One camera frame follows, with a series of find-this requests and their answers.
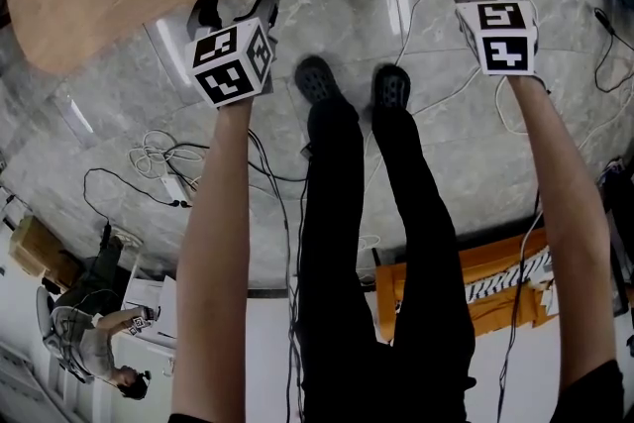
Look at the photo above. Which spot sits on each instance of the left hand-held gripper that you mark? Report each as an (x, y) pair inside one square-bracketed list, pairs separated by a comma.
[(228, 64)]

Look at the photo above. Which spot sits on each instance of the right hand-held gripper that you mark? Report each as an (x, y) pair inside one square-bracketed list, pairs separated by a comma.
[(505, 39)]

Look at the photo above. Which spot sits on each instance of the person's right forearm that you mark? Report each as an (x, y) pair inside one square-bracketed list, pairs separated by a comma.
[(560, 193)]

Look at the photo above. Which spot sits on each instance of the person's left forearm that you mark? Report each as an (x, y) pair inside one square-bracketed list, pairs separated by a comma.
[(213, 238)]

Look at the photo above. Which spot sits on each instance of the person's left black shoe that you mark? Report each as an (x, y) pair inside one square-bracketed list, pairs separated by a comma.
[(317, 79)]

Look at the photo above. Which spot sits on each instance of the person's black shoe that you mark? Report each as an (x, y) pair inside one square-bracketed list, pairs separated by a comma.
[(391, 86), (317, 79)]

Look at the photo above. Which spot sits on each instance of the person's right black shoe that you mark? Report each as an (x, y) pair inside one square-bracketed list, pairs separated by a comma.
[(391, 86)]

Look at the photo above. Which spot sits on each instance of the white power adapter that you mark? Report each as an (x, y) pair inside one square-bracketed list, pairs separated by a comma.
[(172, 189)]

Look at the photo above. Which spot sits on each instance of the person's black trousers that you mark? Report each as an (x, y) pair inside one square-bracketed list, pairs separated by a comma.
[(347, 262)]

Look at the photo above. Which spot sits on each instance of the black white striped cloth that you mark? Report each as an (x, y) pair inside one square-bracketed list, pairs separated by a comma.
[(495, 285)]

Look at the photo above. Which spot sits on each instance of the white cabinet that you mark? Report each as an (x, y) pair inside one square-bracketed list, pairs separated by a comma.
[(148, 302)]

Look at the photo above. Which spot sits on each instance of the brown cardboard box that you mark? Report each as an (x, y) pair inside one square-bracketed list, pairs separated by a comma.
[(34, 243)]

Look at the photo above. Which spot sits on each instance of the orange box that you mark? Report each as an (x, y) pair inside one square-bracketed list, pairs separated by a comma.
[(495, 312)]

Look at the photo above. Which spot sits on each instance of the person's left black sleeve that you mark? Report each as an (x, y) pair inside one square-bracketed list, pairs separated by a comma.
[(190, 418)]

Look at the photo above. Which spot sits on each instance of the person's black sleeve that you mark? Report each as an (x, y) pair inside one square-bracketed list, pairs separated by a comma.
[(190, 418), (594, 396)]

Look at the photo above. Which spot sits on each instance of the person's right black sleeve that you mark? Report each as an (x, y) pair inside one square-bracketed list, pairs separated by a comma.
[(594, 396)]

